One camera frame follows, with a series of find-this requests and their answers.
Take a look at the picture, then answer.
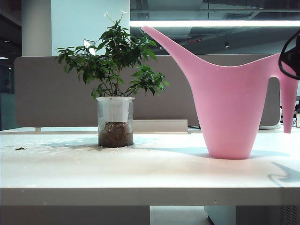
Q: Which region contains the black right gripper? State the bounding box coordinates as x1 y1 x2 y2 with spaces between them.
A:
286 45 300 71

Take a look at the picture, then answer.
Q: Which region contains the pink plastic watering can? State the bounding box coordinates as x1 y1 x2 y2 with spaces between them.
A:
141 25 300 160

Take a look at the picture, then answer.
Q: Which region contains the green plant in clear pot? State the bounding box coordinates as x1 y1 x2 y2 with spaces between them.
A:
55 9 171 148

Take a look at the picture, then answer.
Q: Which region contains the white flat desk device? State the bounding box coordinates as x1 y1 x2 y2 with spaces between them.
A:
258 122 282 130

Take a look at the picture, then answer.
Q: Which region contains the grey fabric desk divider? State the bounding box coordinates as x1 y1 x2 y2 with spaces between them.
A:
14 54 282 128

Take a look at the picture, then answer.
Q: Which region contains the white round column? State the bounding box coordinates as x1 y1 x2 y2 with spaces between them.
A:
21 0 52 57

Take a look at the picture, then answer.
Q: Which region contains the thick black cable loop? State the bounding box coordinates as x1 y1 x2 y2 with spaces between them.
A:
278 30 300 79

